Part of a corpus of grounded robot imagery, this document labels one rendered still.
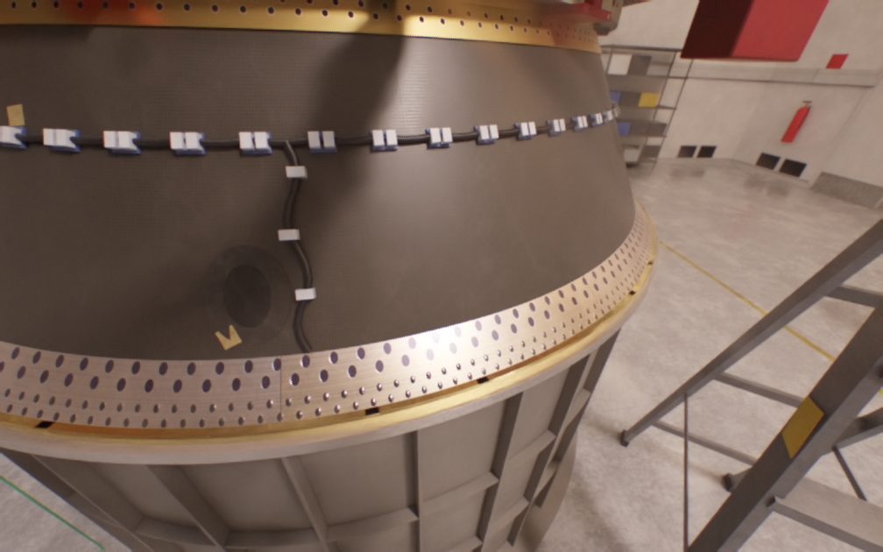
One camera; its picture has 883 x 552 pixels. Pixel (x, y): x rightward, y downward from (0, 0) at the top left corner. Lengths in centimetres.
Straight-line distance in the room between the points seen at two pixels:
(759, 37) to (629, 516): 166
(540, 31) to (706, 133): 808
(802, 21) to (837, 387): 64
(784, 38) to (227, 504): 130
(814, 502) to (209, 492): 110
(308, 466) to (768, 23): 109
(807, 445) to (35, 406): 119
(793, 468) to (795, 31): 79
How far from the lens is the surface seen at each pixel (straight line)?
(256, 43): 55
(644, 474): 201
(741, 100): 901
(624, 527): 185
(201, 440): 55
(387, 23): 56
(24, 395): 72
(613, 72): 658
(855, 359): 88
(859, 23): 874
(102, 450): 62
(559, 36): 77
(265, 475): 68
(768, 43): 92
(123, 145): 57
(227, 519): 87
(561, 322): 62
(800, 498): 100
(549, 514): 173
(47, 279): 68
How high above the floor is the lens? 158
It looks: 33 degrees down
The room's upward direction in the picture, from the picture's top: 2 degrees clockwise
